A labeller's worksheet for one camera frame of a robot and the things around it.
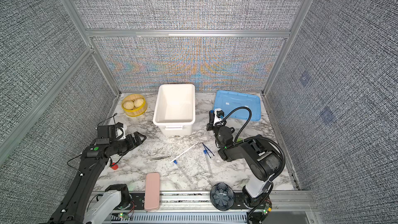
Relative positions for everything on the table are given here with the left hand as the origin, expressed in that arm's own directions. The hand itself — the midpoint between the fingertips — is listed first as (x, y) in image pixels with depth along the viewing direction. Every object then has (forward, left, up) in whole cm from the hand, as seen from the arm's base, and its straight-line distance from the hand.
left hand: (140, 140), depth 79 cm
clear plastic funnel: (-8, -40, -13) cm, 43 cm away
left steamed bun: (+31, +15, -7) cm, 35 cm away
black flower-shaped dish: (-25, -40, -13) cm, 49 cm away
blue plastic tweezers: (-2, -34, -14) cm, 37 cm away
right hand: (+14, -38, +4) cm, 41 cm away
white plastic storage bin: (+28, -15, -14) cm, 35 cm away
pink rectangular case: (-25, -7, -12) cm, 28 cm away
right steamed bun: (+34, +10, -8) cm, 36 cm away
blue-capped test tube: (-7, -17, -14) cm, 23 cm away
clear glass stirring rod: (-1, -22, -14) cm, 26 cm away
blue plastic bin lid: (+36, -54, -12) cm, 66 cm away
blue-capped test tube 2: (-6, -35, -14) cm, 38 cm away
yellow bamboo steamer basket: (+27, +11, -10) cm, 31 cm away
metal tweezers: (-4, -5, -14) cm, 16 cm away
